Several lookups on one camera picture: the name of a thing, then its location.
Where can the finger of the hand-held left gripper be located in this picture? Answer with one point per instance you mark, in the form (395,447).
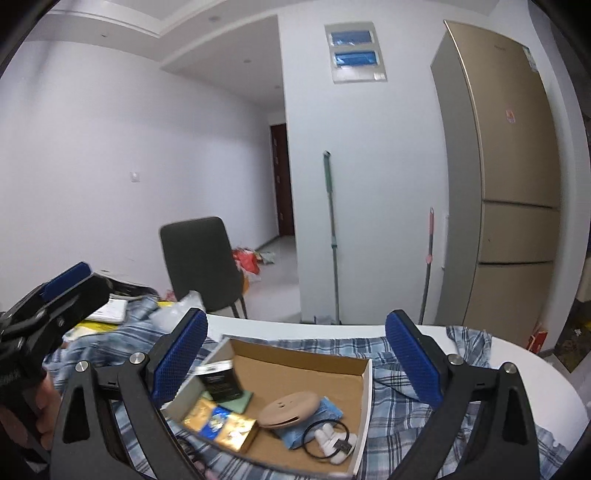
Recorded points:
(69,277)
(83,295)

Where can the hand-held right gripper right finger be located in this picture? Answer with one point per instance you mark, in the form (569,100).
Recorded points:
(413,360)

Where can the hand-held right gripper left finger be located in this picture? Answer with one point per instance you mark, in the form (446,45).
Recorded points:
(178,360)

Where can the black tin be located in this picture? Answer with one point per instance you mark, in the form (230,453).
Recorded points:
(221,383)

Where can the green pad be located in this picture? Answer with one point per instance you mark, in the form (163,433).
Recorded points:
(242,400)

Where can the gold foil packet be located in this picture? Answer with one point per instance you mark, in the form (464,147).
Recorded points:
(231,429)

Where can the cardboard box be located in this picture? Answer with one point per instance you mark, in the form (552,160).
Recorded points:
(323,383)

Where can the blue plastic packet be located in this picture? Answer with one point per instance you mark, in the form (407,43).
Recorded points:
(330,408)

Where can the beige round disc case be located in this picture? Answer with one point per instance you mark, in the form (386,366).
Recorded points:
(286,408)

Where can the person's left hand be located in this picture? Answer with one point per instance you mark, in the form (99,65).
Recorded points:
(48,406)

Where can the white paper envelope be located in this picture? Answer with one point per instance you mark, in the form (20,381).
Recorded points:
(108,310)

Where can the yellow flat packet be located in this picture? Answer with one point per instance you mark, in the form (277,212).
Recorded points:
(94,327)

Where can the clear plastic bag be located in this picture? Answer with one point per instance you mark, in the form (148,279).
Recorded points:
(171,314)

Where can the black flat bag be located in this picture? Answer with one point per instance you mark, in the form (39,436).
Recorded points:
(134,285)

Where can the blue plaid cloth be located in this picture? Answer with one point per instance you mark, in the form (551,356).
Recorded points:
(383,408)

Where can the black chair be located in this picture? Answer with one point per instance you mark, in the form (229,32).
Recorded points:
(198,263)

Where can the red plastic bag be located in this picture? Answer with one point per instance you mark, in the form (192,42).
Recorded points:
(245,262)

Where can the red orange carton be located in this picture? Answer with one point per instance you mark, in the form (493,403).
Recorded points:
(538,339)

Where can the gold refrigerator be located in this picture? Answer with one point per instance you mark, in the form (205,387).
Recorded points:
(508,184)

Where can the dark wooden door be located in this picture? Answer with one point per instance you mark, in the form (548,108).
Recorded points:
(282,184)

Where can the wall electrical panel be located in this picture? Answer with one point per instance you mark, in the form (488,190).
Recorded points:
(355,53)

